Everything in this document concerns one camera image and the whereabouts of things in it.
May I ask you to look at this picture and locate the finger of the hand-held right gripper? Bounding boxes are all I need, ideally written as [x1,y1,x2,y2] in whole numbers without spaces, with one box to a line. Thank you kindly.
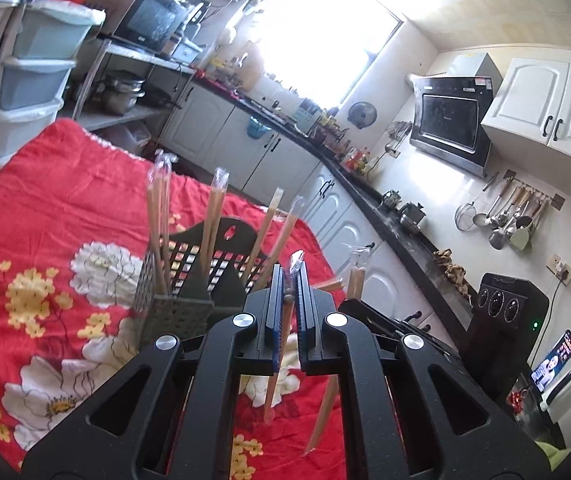
[338,297,461,361]

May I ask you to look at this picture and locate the wooden chopstick pair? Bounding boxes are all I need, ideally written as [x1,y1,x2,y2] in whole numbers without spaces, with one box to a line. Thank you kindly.
[147,152,165,296]
[256,195,307,291]
[305,246,372,456]
[242,187,286,286]
[200,167,230,281]
[263,250,307,423]

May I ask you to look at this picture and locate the metal shelf rack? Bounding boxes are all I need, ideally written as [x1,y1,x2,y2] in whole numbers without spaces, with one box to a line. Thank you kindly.
[73,35,199,133]

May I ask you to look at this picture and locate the green perforated utensil holder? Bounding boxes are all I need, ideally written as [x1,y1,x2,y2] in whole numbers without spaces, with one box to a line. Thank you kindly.
[133,215,276,346]

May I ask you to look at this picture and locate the kitchen window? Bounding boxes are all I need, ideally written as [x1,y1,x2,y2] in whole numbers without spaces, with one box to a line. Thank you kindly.
[246,0,406,111]

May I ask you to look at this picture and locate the white wall cabinet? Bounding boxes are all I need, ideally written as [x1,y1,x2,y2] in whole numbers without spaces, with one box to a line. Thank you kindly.
[480,57,571,171]

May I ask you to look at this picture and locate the black kitchen countertop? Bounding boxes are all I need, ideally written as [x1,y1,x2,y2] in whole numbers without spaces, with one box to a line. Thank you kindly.
[193,72,481,331]

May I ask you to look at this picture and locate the black frying pan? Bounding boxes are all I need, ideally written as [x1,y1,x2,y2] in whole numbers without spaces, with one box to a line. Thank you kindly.
[138,87,184,110]

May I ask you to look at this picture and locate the ginger roots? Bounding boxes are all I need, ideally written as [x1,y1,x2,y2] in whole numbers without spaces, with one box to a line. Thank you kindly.
[433,247,473,296]

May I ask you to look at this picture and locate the green cloth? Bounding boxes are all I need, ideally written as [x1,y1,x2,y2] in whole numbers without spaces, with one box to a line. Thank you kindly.
[535,440,571,476]

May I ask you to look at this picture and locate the steel cooking pot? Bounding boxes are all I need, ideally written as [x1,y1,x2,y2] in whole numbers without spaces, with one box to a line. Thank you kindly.
[96,72,146,115]

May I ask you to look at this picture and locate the blue hanging basket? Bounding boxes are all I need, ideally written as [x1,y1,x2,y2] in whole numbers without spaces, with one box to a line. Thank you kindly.
[246,116,271,140]

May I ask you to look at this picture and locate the black range hood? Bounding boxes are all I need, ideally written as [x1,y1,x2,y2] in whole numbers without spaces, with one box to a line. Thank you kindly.
[408,52,503,178]

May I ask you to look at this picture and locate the white wall socket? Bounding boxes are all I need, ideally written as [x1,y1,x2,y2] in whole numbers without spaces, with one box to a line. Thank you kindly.
[546,255,571,283]

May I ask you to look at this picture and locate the blue plastic drawer tower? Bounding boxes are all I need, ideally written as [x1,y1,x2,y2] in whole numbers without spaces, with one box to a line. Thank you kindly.
[0,0,107,171]

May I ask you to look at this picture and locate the grey plastic crate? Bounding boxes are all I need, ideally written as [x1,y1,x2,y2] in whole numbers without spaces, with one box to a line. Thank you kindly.
[173,37,204,63]

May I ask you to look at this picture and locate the smartphone with lit screen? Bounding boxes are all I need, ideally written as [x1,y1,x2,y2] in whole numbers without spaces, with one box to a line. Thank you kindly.
[530,329,571,392]

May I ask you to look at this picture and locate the small black fan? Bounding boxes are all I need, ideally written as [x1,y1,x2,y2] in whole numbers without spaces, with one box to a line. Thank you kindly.
[348,101,379,128]

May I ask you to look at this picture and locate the pale green knife block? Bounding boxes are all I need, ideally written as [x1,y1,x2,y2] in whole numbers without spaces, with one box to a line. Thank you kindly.
[295,100,322,133]

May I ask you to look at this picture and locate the black blender jug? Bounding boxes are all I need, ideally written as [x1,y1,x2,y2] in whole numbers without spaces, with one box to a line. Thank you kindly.
[186,0,211,36]

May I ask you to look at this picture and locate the black microwave oven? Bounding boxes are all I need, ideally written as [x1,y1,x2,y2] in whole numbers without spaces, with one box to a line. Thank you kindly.
[113,0,191,56]

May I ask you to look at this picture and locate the row of hanging kitchen utensils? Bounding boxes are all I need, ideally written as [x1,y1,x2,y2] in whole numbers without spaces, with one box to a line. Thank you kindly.
[454,170,563,252]

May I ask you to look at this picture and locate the group of condiment bottles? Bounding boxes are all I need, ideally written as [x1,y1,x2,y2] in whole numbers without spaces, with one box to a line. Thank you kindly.
[340,145,381,173]

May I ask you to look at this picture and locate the steel teapot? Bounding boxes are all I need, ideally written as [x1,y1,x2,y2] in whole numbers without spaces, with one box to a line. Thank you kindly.
[398,201,426,233]

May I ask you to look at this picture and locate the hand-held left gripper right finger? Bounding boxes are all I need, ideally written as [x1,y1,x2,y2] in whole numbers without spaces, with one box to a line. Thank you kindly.
[296,260,551,480]

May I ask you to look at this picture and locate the white base cabinets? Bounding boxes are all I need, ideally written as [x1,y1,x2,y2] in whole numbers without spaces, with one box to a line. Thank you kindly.
[158,80,466,341]

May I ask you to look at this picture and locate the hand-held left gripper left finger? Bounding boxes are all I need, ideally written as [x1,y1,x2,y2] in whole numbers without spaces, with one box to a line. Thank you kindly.
[20,262,286,480]

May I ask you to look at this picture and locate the red floral tablecloth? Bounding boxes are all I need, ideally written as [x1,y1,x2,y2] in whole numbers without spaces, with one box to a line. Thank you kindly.
[0,119,361,480]

